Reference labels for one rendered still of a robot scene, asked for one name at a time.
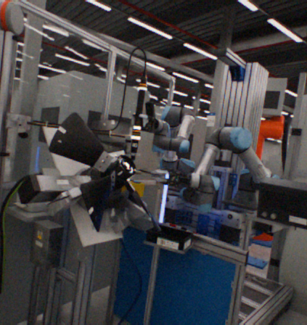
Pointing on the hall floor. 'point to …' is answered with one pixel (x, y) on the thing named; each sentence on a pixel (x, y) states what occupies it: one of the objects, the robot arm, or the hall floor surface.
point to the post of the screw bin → (152, 285)
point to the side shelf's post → (34, 294)
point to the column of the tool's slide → (1, 88)
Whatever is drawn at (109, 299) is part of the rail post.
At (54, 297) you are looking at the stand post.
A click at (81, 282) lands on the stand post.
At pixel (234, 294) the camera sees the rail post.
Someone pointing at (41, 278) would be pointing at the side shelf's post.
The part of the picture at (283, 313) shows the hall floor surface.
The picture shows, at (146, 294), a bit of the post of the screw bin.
